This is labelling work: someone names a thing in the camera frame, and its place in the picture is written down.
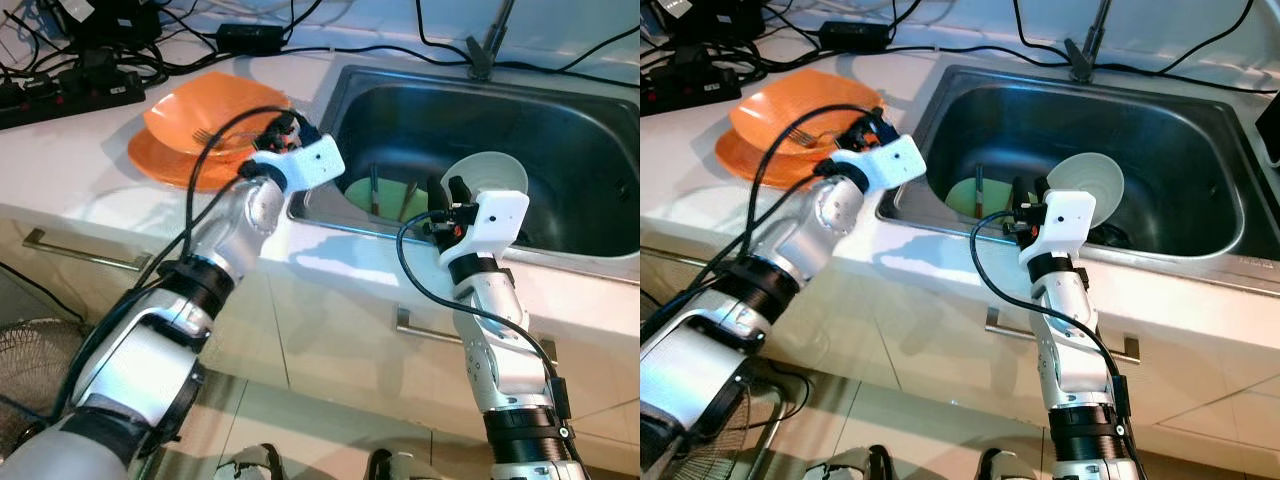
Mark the dark slender utensil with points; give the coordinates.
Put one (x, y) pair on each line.
(375, 190)
(979, 190)

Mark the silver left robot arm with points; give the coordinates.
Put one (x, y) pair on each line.
(700, 350)
(150, 340)

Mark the green plate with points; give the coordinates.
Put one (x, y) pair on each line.
(995, 198)
(390, 200)

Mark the black electronics box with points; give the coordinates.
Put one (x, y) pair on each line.
(110, 22)
(700, 18)

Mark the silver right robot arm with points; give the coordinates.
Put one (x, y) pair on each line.
(500, 350)
(1075, 350)

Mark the metal fork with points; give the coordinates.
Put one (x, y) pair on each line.
(218, 137)
(815, 135)

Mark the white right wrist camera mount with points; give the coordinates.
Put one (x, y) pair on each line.
(1065, 220)
(495, 220)

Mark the white bowl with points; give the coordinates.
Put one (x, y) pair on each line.
(495, 172)
(1090, 175)

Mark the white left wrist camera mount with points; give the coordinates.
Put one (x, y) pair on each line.
(310, 165)
(890, 162)

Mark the black power strip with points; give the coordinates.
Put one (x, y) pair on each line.
(70, 100)
(690, 90)

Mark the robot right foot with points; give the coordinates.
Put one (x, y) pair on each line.
(392, 467)
(1008, 466)

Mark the dark metal faucet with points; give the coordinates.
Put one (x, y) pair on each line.
(485, 55)
(1082, 55)

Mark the grey floor fan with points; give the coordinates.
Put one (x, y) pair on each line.
(30, 360)
(740, 455)

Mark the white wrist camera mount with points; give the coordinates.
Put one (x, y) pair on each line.
(1065, 220)
(890, 162)
(310, 165)
(495, 220)

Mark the black adapter brick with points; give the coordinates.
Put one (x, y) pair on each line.
(852, 36)
(250, 38)

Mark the stainless steel sink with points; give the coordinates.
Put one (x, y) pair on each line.
(1170, 130)
(560, 130)

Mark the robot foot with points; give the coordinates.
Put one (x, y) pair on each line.
(248, 465)
(845, 465)
(1008, 466)
(392, 467)

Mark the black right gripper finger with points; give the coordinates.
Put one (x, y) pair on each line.
(1019, 195)
(1039, 192)
(460, 192)
(437, 195)

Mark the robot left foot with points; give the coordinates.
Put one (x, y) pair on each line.
(248, 465)
(845, 465)

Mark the orange bowl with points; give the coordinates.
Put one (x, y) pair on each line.
(790, 105)
(200, 105)

